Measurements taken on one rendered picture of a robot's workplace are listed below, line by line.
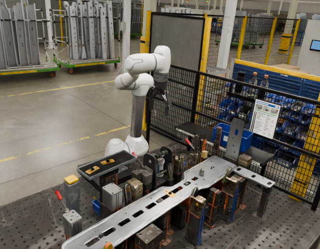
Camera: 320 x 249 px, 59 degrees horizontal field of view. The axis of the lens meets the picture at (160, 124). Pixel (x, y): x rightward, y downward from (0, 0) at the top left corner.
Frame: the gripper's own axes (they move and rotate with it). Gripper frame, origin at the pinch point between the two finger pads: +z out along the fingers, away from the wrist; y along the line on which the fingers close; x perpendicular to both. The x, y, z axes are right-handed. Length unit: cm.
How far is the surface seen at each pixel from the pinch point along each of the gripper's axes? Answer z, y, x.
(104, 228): 46, 22, -59
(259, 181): 46, 58, 48
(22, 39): 49, -680, 187
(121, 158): 30.1, -7.6, -23.7
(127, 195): 42, 13, -36
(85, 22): 8, -707, 396
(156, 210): 46, 30, -28
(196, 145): 32.3, 10.8, 33.9
